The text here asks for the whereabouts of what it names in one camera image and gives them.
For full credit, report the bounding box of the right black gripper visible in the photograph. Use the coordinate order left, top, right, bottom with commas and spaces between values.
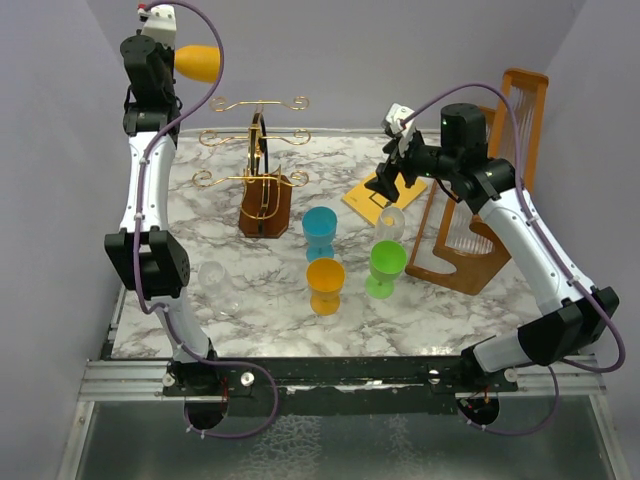
364, 128, 458, 202

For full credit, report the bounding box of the orange plastic goblet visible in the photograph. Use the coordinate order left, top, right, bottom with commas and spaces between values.
175, 45, 221, 84
306, 258, 346, 316

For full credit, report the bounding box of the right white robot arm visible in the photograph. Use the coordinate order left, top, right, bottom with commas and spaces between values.
365, 103, 619, 391

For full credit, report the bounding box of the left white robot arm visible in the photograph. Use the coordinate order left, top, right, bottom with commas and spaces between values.
104, 33, 221, 395

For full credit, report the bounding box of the clear wine glass right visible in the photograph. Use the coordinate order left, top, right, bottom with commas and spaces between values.
374, 206, 405, 243

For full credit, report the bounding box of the clear wine glass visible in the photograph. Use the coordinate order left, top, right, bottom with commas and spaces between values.
198, 261, 242, 316
374, 206, 405, 243

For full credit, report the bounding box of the clear wine glass left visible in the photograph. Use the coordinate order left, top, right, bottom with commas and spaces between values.
198, 261, 242, 316

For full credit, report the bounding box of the yellow booklet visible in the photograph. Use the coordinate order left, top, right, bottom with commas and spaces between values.
342, 173, 431, 225

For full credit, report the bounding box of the green plastic goblet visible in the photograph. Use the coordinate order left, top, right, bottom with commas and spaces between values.
365, 240, 408, 299

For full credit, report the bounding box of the blue plastic goblet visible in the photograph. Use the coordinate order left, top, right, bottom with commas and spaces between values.
302, 206, 337, 263

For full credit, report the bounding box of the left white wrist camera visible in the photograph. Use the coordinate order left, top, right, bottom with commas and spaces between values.
137, 4, 177, 49

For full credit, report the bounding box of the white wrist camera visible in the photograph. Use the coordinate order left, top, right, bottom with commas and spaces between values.
137, 4, 177, 49
382, 103, 416, 156

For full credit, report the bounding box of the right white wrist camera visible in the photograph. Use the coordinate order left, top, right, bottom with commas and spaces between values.
382, 103, 416, 156

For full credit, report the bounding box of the wooden string harp rack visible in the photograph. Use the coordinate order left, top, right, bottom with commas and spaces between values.
405, 68, 549, 295

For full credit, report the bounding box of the gold wire wine glass rack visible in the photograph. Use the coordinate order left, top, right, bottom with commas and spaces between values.
192, 96, 311, 239

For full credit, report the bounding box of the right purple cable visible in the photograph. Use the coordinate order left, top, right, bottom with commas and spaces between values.
397, 82, 626, 434

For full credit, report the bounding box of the aluminium frame rail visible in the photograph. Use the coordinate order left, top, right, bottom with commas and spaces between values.
78, 360, 607, 402

